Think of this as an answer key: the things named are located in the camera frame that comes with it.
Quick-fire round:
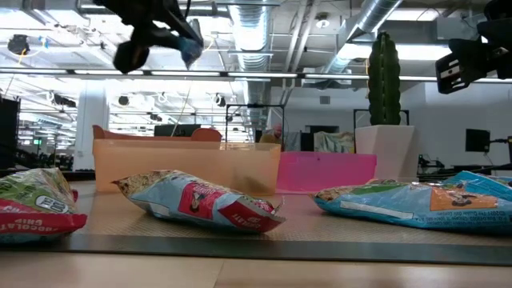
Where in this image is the pale cloth cover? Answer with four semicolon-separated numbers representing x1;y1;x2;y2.
282;130;302;152
313;130;356;154

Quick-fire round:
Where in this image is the silver spiral ventilation duct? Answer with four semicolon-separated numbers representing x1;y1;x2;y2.
228;0;275;130
322;0;404;75

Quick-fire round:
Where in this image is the black cabinet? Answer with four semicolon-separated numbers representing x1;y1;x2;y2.
0;94;22;171

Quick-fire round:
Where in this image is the black ceiling cable reel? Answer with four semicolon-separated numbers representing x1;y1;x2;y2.
6;34;32;56

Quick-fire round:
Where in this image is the tall green cactus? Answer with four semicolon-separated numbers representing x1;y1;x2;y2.
367;30;402;126

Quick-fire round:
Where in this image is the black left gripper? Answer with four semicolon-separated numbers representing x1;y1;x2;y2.
94;0;204;75

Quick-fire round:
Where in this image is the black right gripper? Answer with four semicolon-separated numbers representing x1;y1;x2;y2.
434;18;512;95

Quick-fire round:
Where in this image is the translucent orange plastic bin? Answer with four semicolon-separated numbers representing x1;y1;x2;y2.
92;138;282;198

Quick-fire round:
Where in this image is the opaque orange plastic bin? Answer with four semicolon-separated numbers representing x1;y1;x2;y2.
92;124;223;142

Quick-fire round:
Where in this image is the black monitor on arm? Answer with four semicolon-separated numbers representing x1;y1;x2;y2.
465;128;491;154

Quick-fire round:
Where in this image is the blue green orange granola bar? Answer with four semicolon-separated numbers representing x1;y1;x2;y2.
310;178;512;236

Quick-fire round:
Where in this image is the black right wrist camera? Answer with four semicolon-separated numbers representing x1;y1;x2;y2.
482;0;512;21

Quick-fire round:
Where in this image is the long ceiling light bar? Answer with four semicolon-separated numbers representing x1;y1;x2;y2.
0;67;512;84

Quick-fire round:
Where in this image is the white building pillar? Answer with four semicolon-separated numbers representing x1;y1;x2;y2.
73;88;110;172

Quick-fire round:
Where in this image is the beige textured table mat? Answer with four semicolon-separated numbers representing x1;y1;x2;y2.
0;179;512;267

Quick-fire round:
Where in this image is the black computer monitor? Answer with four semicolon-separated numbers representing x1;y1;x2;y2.
154;123;202;138

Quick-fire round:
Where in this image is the person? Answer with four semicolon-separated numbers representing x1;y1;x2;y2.
258;122;283;146

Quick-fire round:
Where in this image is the green red chocolate chip bar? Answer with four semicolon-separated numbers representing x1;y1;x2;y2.
0;167;89;245

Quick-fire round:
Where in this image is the pink plastic bin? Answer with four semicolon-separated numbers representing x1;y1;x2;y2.
275;150;378;194

